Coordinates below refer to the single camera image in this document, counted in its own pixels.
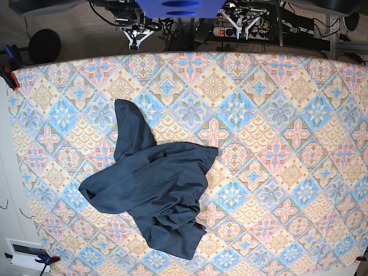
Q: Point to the dark blue t-shirt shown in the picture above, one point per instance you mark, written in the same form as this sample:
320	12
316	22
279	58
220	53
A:
158	185

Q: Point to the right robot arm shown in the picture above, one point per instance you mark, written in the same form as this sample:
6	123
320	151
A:
129	18

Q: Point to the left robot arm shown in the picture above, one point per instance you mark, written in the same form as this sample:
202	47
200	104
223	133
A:
239	11

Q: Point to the white power strip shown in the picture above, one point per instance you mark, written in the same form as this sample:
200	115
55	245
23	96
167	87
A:
232	33

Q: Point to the black round stool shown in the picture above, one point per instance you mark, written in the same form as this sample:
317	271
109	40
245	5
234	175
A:
44	46

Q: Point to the blue orange clamp upper left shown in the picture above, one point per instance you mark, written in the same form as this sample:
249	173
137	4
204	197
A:
14	63

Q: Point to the blue orange clamp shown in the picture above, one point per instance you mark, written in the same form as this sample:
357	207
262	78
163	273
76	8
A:
14	63
43	260

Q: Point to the patterned colourful tablecloth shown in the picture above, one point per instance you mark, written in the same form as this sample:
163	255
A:
287	194

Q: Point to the blue orange clamp lower left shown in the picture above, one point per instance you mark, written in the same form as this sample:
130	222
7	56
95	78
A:
43	260

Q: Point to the white floor vent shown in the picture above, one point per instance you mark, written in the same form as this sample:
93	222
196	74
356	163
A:
25	247

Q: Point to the orange clamp lower right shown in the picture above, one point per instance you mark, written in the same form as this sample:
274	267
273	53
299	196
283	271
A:
361	259

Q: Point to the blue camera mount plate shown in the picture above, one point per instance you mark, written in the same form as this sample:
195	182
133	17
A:
180	8

